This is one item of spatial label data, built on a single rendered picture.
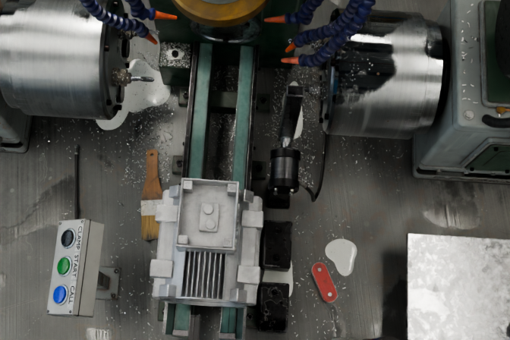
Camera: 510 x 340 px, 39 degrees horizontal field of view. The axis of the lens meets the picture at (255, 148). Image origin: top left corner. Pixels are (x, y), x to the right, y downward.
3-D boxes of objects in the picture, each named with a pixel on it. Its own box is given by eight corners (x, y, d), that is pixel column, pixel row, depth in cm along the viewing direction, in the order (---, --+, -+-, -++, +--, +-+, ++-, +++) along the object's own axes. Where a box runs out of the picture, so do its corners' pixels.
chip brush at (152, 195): (141, 150, 163) (140, 149, 162) (163, 149, 163) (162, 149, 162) (141, 241, 157) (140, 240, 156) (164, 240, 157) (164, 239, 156)
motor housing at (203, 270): (168, 203, 147) (158, 181, 129) (261, 209, 147) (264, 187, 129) (158, 303, 141) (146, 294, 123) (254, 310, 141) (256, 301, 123)
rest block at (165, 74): (165, 61, 169) (160, 39, 157) (195, 63, 169) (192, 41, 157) (162, 85, 167) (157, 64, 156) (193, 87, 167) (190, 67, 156)
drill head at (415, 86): (285, 38, 159) (294, -21, 135) (471, 50, 159) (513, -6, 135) (279, 146, 152) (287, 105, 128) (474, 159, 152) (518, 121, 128)
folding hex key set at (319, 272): (309, 266, 156) (310, 265, 154) (322, 261, 156) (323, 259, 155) (325, 304, 154) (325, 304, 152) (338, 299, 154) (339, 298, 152)
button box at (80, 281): (78, 225, 137) (57, 219, 133) (105, 223, 133) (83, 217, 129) (66, 317, 132) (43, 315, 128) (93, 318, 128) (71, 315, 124)
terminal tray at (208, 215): (183, 187, 132) (179, 177, 126) (240, 190, 132) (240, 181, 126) (176, 252, 129) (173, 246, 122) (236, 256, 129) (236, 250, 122)
